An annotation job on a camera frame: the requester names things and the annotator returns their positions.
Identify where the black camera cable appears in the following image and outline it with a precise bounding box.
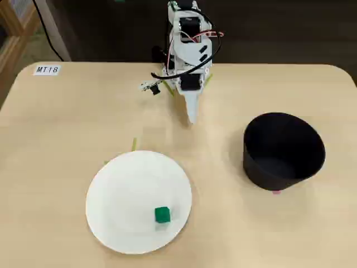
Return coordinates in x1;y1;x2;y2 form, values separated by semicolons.
150;29;226;82

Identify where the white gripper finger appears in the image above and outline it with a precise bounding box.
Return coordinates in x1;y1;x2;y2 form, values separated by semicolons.
182;93;195;125
193;91;202;123

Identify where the long green tape strip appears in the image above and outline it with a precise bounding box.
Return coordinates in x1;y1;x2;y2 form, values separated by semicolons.
162;80;176;98

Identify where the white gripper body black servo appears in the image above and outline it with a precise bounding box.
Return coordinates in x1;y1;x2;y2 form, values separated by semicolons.
175;70;210;97

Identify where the black round bin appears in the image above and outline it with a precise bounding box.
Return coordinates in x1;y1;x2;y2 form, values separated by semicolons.
242;112;326;192

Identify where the thin black cable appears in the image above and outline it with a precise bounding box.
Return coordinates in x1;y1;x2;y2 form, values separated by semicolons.
31;0;64;61

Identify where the wrist camera on white mount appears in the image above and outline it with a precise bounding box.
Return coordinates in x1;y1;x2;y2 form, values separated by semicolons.
139;80;161;96

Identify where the red and white servo wire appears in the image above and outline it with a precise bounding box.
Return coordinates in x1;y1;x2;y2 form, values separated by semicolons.
167;30;224;73

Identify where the white paper plate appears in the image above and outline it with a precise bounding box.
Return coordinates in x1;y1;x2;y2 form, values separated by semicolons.
85;150;194;248

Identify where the white label MT18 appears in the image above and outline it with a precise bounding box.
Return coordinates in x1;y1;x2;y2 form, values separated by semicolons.
33;64;61;76

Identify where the wooden furniture frame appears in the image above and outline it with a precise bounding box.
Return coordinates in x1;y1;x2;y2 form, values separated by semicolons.
0;0;43;101

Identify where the green cube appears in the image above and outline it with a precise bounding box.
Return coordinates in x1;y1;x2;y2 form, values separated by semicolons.
155;205;171;224

